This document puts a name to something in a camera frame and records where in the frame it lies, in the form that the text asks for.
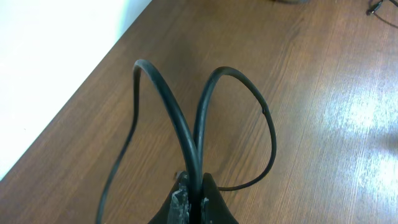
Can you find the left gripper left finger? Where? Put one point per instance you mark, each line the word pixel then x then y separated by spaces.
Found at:
pixel 176 208

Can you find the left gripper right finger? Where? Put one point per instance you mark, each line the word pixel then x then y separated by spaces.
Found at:
pixel 213 208

